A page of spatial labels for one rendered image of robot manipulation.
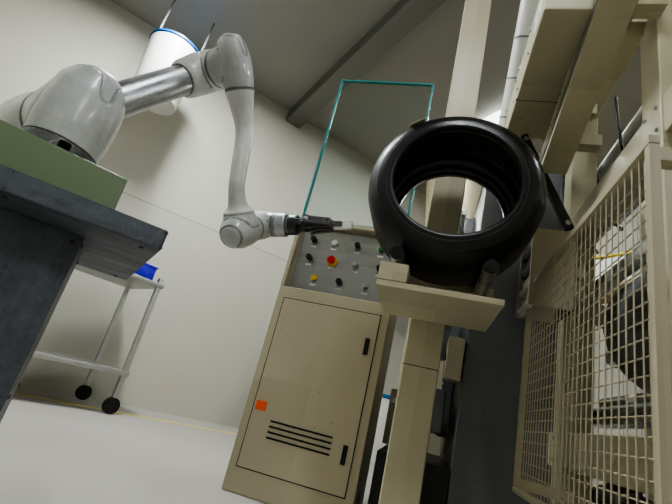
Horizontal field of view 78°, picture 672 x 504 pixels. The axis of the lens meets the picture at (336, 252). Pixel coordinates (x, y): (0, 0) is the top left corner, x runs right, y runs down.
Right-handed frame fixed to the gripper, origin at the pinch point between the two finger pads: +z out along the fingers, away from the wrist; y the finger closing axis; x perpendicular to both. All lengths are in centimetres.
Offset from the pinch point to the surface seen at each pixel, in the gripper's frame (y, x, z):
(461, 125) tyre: -12, -32, 40
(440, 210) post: 25.9, -19.6, 35.0
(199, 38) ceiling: 157, -295, -206
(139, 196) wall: 181, -118, -242
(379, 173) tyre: -11.5, -13.8, 13.2
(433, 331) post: 26, 31, 32
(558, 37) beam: -26, -53, 68
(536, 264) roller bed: 19, 6, 68
